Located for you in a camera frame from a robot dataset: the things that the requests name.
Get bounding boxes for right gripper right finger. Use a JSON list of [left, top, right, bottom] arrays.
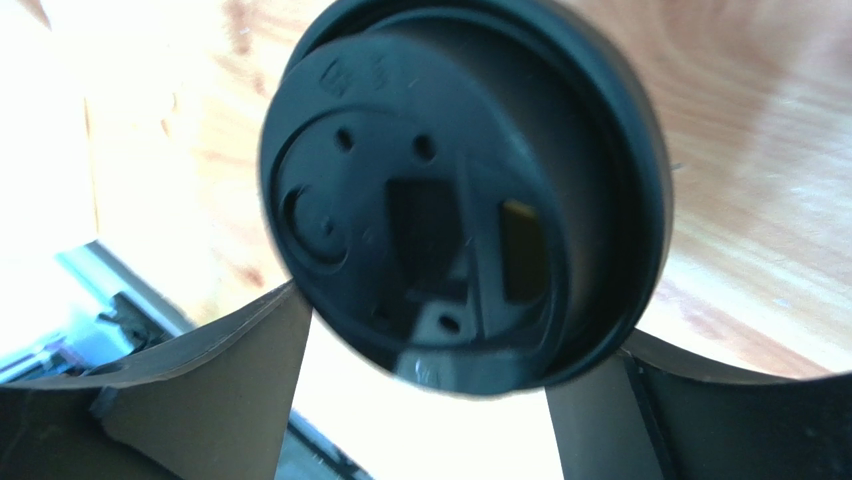
[[546, 331, 851, 479]]

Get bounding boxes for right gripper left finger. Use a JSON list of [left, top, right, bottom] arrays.
[[1, 283, 312, 479]]

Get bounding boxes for black coffee cup lid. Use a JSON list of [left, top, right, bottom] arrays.
[[258, 1, 673, 396]]

